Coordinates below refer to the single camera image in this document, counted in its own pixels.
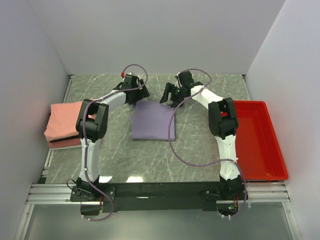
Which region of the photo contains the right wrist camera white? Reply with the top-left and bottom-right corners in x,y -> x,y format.
174,72 -> 181,88

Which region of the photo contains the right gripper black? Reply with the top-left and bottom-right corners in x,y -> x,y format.
159,82 -> 186,108

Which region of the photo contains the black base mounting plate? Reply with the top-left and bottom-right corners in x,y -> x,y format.
69,181 -> 248,217

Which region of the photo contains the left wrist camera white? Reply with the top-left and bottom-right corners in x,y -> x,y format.
120,71 -> 134,78

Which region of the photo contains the red plastic bin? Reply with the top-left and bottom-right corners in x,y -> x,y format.
234,100 -> 289,182

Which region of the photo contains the folded salmon pink t-shirt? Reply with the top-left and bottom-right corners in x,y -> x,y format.
44,101 -> 82,142

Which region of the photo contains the folded black t-shirt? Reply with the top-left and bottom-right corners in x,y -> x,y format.
49,135 -> 80,143

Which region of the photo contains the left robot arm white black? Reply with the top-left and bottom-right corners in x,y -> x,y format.
75,72 -> 150,201

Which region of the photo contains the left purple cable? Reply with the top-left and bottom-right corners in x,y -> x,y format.
83,64 -> 149,222

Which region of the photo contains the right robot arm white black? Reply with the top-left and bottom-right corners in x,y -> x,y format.
160,70 -> 246,200

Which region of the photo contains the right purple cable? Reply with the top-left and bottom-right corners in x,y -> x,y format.
167,69 -> 249,221

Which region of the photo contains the aluminium rail frame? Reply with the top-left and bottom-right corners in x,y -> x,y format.
14,74 -> 302,240

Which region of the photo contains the purple cable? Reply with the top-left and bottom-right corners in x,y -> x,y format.
167,69 -> 249,221
83,64 -> 149,222

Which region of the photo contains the folded dusty red t-shirt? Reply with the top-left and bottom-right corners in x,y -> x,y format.
48,138 -> 82,148

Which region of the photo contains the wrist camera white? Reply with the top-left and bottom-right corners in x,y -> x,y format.
174,72 -> 181,88
120,71 -> 134,78

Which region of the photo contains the purple t-shirt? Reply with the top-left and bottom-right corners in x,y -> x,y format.
130,100 -> 176,141

